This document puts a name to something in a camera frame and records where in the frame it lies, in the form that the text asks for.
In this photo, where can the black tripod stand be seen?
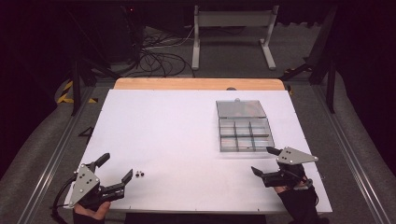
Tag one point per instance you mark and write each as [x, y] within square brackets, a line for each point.
[77, 74]

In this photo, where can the person's right hand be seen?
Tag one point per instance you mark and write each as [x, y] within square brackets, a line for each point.
[280, 189]

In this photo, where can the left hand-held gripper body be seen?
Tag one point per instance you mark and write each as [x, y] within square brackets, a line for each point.
[83, 184]

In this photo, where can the aluminium floor rail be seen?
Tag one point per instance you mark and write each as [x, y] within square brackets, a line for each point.
[54, 158]
[351, 158]

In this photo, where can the black metal stand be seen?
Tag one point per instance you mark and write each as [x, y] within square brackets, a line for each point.
[323, 65]

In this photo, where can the wooden table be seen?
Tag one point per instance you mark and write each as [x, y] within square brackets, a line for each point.
[193, 84]

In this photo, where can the white board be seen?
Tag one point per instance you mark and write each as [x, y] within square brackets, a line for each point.
[174, 133]

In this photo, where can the clear plastic compartment box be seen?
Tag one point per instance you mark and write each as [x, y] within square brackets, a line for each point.
[244, 127]

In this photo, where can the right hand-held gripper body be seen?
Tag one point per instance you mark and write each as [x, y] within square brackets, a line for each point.
[291, 166]

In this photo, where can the person's left hand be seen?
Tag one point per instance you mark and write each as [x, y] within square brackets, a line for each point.
[93, 212]

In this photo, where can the dark equipment case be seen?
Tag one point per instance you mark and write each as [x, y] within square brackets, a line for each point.
[124, 34]

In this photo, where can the white metal stand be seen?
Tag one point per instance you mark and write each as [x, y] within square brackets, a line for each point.
[233, 19]

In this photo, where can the yellow black floor tape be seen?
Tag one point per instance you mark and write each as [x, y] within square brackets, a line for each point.
[64, 93]

